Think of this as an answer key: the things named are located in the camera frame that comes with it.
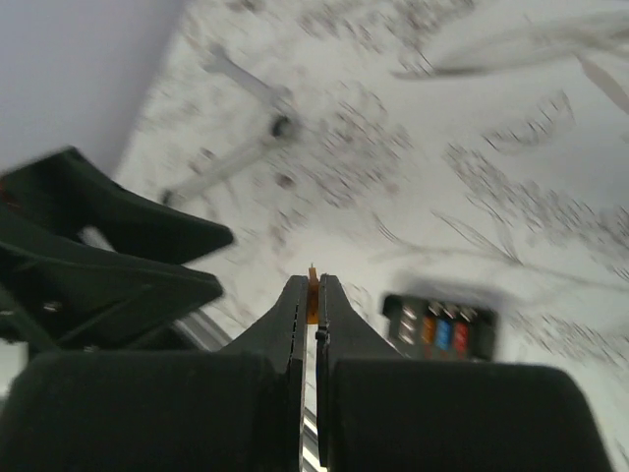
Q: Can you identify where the blue blade fuse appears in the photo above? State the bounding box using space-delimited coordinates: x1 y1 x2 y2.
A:
435 320 452 351

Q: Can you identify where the silver wrench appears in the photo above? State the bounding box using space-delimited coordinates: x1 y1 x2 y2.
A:
161 43 304 207

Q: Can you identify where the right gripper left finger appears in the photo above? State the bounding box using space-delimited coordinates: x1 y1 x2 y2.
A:
219 275 309 471

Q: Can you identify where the orange fuse in box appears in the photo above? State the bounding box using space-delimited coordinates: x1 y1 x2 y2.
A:
421 316 436 345

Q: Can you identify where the aluminium rail front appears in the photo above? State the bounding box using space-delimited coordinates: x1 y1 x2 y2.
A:
175 310 326 471

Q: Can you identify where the black fuse box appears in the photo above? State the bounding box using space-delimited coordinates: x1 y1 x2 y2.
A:
381 294 498 362

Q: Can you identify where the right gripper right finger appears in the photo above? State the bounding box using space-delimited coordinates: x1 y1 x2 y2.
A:
316 274 402 467

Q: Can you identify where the floral printed mat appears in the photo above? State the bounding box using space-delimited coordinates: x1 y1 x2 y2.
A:
118 1 628 378

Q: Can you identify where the red blade fuse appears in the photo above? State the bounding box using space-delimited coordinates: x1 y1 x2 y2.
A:
452 322 470 355

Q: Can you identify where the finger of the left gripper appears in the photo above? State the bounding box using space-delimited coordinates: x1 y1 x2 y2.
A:
1 206 223 350
1 147 234 265

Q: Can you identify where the orange blade fuse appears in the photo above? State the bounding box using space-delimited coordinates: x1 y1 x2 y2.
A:
307 265 319 325

